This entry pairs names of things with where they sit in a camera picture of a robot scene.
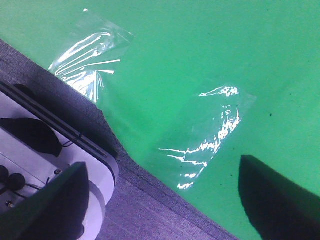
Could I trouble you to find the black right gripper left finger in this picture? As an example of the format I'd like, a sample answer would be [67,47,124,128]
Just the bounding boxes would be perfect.
[0,162,90,240]

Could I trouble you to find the clear tape patch front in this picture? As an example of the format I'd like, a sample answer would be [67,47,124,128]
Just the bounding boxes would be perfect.
[48,8,135,103]

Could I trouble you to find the green table mat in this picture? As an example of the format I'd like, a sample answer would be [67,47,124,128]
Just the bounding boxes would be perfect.
[0,0,320,240]

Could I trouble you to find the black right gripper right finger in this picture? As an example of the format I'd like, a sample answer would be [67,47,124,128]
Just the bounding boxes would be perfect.
[238,155,320,240]

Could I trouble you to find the white robot base unit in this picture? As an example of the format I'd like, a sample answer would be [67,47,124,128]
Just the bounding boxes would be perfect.
[0,83,119,240]

